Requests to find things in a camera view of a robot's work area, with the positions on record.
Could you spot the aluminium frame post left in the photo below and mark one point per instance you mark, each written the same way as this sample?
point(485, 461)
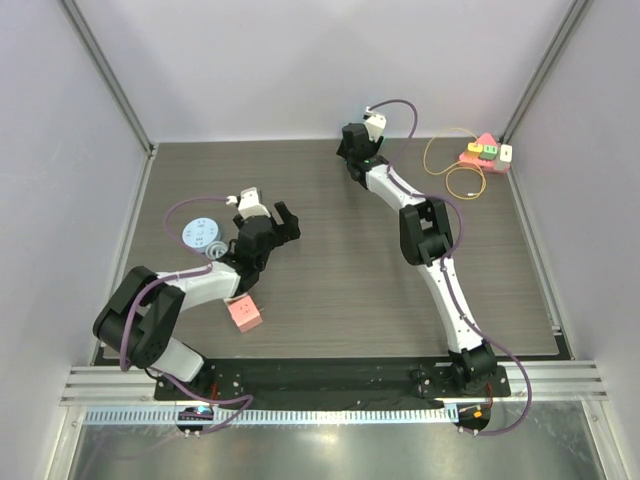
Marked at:
point(98, 58)

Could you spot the yellow charger plug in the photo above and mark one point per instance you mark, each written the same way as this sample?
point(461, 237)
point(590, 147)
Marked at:
point(474, 149)

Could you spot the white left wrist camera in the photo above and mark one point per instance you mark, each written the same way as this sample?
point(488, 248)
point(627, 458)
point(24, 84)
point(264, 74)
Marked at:
point(250, 205)

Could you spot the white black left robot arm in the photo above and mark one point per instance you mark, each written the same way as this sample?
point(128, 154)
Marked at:
point(139, 318)

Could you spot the aluminium frame post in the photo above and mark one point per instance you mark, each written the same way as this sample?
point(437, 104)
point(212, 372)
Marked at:
point(559, 41)
point(98, 58)

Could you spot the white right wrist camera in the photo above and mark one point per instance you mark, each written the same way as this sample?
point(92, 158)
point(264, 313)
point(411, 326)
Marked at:
point(375, 124)

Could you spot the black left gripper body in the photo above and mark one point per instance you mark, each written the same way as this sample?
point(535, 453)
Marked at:
point(277, 237)

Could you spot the white cube socket adapter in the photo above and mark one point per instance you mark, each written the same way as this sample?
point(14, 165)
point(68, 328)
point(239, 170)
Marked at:
point(229, 301)

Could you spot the light blue round power strip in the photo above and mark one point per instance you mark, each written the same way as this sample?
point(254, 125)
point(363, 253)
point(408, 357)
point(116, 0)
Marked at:
point(199, 233)

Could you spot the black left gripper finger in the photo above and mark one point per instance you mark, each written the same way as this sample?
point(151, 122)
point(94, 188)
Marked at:
point(290, 226)
point(283, 211)

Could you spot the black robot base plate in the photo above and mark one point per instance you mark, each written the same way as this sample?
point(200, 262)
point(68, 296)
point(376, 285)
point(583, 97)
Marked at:
point(323, 378)

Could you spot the pink cube socket adapter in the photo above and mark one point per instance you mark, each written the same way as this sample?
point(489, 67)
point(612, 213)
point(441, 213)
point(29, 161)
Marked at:
point(245, 314)

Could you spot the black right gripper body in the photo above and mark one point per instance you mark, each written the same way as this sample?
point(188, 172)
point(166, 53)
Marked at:
point(351, 148)

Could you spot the pink triangular power strip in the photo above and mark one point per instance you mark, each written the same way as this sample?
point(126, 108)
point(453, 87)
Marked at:
point(490, 166)

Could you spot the white charger plug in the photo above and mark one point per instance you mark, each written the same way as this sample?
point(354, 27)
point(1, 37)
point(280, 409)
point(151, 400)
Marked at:
point(505, 153)

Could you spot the green charger plug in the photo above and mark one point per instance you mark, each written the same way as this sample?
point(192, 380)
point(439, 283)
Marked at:
point(490, 152)

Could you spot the aluminium frame post right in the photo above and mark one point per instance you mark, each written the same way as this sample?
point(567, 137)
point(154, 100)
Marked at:
point(559, 41)

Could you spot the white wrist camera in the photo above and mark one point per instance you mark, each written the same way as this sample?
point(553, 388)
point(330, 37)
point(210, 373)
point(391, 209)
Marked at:
point(250, 205)
point(375, 124)

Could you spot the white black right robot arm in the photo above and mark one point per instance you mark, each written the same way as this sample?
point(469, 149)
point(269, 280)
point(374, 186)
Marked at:
point(426, 242)

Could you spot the aluminium frame rail front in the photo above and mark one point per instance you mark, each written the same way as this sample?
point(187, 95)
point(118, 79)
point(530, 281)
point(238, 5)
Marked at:
point(537, 380)

